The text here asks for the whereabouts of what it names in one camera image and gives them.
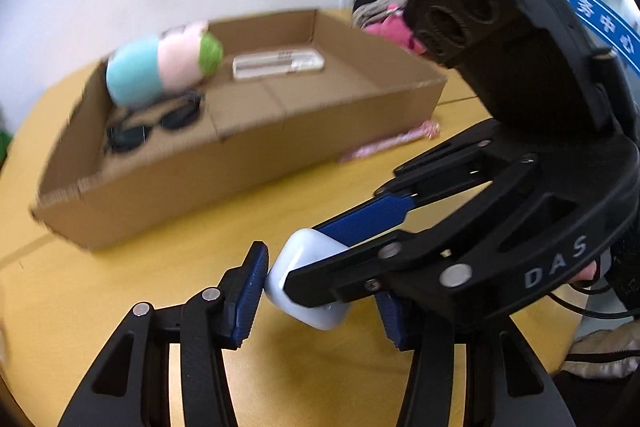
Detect white earbuds case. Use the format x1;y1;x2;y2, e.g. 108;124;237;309
265;229;350;331

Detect pink pen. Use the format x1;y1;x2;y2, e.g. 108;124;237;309
340;119;440;162

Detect white clear phone case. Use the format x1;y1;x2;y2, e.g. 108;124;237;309
232;48;326;81

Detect brown cardboard box tray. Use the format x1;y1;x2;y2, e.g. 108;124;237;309
32;10;446;249

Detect black sunglasses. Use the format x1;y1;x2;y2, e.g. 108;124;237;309
103;91;205;154

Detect pig plush toy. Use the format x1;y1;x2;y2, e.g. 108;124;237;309
105;20;224;108

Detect operator hand on gripper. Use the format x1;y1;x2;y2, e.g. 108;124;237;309
570;258;601;287

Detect pink plush toy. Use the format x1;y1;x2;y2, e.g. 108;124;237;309
363;4;426;55

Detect blue banner with characters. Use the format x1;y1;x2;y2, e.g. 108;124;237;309
566;0;640;74

